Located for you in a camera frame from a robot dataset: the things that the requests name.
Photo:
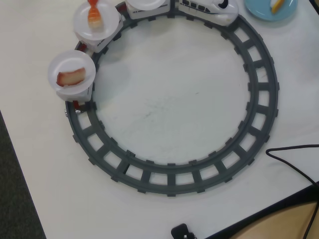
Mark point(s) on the yellow egg sushi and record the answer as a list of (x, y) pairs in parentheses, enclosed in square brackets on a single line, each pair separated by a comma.
[(276, 6)]

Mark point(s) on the red tuna sushi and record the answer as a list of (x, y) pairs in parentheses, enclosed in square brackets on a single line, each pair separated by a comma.
[(71, 77)]

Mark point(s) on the white Shinkansen toy locomotive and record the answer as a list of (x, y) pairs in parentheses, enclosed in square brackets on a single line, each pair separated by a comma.
[(211, 13)]

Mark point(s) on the orange shrimp sushi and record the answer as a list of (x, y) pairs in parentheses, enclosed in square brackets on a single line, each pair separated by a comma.
[(94, 17)]

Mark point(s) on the light blue dish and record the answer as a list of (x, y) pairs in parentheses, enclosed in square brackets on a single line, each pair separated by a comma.
[(259, 10)]

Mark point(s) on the silver foil tape strip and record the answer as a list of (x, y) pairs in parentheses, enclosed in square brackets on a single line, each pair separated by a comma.
[(78, 111)]

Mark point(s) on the black plastic device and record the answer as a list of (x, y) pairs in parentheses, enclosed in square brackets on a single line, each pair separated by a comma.
[(182, 230)]

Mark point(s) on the light wooden table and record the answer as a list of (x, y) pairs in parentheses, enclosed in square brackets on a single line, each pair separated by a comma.
[(279, 224)]

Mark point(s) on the grey circular toy rail track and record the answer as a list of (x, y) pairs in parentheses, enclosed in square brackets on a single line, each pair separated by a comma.
[(172, 179)]

